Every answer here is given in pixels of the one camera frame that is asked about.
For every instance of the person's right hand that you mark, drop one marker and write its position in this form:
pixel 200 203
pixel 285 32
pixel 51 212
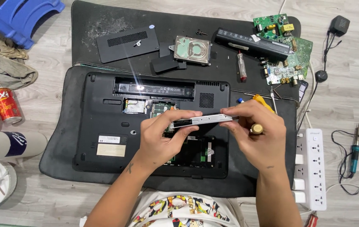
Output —
pixel 261 145

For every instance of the person's left hand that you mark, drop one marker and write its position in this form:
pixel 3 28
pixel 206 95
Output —
pixel 157 142

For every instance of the brass-capped screwdriver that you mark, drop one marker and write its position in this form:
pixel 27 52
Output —
pixel 256 128

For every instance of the silver laptop optical drive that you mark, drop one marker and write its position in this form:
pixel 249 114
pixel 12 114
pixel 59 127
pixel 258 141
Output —
pixel 204 120

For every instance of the white plug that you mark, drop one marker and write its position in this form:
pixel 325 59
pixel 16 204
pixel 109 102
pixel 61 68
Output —
pixel 299 159
pixel 299 184
pixel 298 196

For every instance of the metal tweezers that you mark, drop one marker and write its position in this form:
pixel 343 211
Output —
pixel 273 101

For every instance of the blue-capped small tube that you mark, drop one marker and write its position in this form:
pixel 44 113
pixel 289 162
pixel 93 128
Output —
pixel 240 100

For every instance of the black laptop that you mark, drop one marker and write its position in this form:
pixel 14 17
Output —
pixel 103 126

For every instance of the white power strip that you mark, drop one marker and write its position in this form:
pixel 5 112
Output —
pixel 315 170

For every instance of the black phone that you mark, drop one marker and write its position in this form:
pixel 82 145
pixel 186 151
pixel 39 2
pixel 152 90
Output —
pixel 303 90

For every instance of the white printed shirt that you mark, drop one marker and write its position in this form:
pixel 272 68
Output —
pixel 182 209

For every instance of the small black cover panel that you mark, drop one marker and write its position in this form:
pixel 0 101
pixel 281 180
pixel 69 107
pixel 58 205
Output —
pixel 165 49
pixel 164 63

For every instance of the black round plug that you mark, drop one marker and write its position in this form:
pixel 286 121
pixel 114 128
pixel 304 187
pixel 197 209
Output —
pixel 321 76

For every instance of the teal soldering iron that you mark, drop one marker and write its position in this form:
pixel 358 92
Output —
pixel 354 154

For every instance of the silver hard drive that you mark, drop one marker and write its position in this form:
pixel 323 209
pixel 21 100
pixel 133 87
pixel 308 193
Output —
pixel 192 49

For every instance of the large green circuit board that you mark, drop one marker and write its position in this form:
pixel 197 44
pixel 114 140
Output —
pixel 301 53

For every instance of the large black vented cover panel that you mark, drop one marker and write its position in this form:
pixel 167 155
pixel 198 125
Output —
pixel 125 44

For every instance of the black laptop battery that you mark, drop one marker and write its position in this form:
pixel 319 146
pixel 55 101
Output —
pixel 248 42

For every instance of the small black screws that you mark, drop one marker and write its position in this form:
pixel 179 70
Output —
pixel 200 32

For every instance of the small green circuit board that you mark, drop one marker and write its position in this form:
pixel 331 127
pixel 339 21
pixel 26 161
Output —
pixel 272 26

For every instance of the black opened laptop sleeve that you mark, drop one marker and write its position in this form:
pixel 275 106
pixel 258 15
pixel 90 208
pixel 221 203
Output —
pixel 198 19

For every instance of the black power adapter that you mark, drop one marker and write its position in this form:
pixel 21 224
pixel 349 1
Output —
pixel 339 25

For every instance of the red drink can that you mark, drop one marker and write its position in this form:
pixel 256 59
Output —
pixel 7 105

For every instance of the heap of grey rags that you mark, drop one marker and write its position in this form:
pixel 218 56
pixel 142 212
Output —
pixel 6 69

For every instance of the blue plastic stool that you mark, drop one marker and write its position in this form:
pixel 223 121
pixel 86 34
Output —
pixel 18 19

